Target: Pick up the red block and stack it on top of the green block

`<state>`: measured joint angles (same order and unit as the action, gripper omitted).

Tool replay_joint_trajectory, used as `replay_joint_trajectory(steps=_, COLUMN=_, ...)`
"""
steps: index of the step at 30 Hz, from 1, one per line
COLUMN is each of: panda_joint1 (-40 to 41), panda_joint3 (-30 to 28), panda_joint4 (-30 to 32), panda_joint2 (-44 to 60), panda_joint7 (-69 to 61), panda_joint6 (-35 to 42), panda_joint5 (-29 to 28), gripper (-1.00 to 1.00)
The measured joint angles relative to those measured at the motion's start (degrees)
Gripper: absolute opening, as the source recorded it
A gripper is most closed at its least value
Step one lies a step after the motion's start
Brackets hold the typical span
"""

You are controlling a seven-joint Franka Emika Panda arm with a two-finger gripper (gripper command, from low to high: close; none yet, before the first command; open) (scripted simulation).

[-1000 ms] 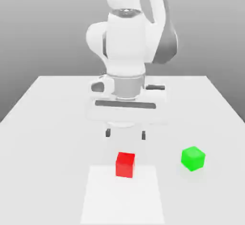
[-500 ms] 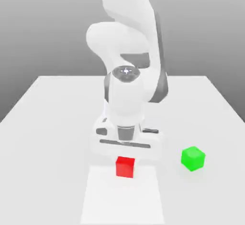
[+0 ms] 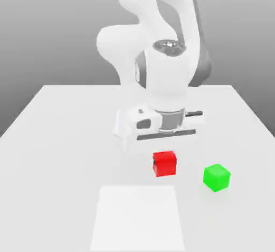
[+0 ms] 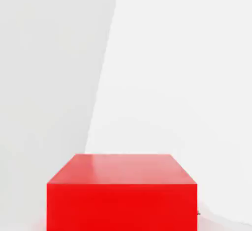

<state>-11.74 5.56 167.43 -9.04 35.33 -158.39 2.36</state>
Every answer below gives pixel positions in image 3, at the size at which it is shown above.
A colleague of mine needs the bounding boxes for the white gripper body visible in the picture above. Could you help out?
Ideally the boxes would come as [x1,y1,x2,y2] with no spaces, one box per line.
[135,128,198,150]

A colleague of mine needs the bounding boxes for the small red cube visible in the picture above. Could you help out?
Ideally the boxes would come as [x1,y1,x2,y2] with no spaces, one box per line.
[152,150,178,178]

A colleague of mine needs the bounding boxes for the small green cube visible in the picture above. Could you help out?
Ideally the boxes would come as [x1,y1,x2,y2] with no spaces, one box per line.
[202,163,231,193]

